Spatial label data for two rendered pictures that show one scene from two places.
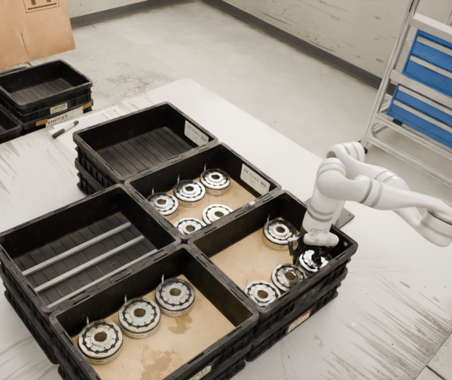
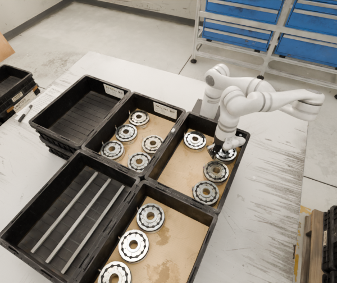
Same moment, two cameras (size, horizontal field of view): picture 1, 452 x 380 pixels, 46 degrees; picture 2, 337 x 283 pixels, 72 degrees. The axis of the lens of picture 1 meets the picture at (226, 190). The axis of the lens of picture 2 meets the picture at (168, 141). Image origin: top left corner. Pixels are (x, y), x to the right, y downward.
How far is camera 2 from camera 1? 64 cm
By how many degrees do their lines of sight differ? 16
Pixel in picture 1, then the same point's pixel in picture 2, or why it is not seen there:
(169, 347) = (163, 258)
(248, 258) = (183, 165)
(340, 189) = (246, 109)
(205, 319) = (176, 224)
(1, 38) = not seen: outside the picture
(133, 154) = (78, 119)
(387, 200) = (277, 104)
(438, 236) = (311, 115)
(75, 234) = (62, 196)
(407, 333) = (283, 170)
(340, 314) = (244, 174)
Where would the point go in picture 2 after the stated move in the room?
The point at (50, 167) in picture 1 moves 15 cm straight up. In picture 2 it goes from (26, 144) to (10, 126)
